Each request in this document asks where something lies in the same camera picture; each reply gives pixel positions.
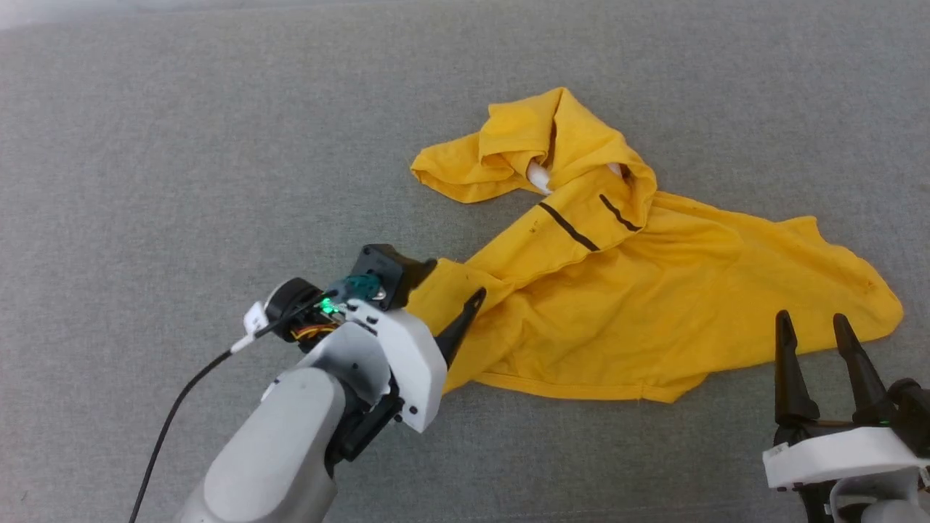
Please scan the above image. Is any yellow cartoon print garment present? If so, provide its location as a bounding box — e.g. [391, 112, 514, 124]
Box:
[403, 87, 905, 404]

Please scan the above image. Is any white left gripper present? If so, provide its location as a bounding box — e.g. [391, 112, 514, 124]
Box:
[309, 288, 486, 434]

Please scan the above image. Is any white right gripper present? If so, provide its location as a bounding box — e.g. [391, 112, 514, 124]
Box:
[763, 310, 930, 491]

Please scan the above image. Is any grey fabric sofa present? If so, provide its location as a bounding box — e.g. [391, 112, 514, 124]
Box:
[0, 0, 930, 523]

